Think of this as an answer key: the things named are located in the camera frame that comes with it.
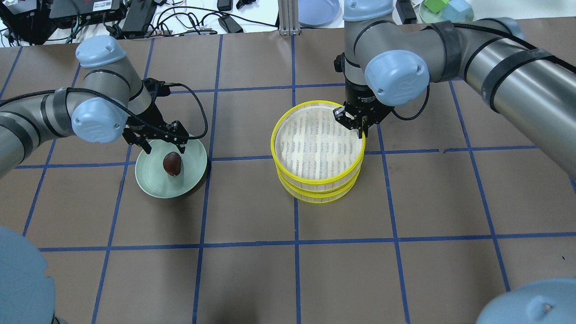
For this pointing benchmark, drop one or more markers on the dark brown bun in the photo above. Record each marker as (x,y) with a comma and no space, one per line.
(172,164)

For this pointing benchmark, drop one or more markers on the light green plate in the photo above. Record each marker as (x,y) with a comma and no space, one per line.
(154,181)

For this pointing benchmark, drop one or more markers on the blue plate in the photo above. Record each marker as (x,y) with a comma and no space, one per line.
(317,13)

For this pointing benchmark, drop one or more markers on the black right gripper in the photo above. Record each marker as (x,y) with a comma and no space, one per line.
(362,100)

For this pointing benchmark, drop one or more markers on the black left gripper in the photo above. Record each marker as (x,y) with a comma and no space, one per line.
(151,118)

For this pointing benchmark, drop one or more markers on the black power adapter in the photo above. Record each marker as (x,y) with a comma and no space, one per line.
(229,24)

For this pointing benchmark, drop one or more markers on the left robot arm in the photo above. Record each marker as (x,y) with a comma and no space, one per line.
(113,102)

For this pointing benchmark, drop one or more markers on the green bowl with blocks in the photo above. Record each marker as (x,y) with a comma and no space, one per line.
(435,11)

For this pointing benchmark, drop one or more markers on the aluminium frame post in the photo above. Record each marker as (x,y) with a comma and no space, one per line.
(289,24)

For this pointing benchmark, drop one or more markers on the yellow steamer layer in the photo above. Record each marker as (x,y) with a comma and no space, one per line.
(318,196)
(311,148)

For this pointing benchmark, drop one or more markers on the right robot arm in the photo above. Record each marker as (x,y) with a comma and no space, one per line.
(478,229)

